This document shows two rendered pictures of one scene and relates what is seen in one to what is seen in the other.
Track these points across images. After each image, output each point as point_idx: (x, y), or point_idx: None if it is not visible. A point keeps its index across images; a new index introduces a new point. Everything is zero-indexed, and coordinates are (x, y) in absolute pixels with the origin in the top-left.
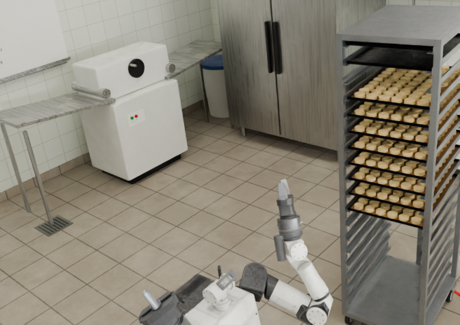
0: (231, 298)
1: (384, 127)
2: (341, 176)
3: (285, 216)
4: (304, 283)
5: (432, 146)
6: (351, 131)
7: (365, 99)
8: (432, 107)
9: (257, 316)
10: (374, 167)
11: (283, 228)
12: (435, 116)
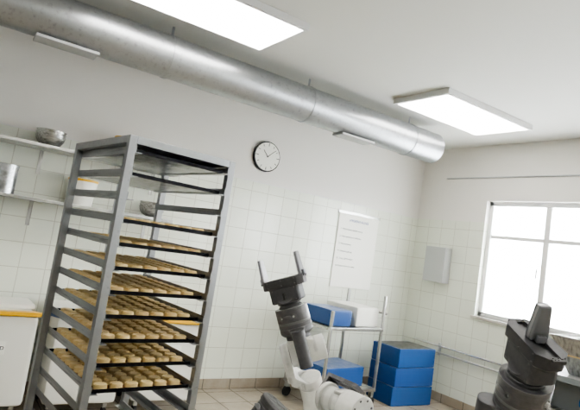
0: None
1: (144, 265)
2: (96, 337)
3: (299, 300)
4: (314, 402)
5: (214, 275)
6: (118, 268)
7: (145, 223)
8: (220, 230)
9: None
10: (140, 315)
11: (305, 317)
12: (222, 241)
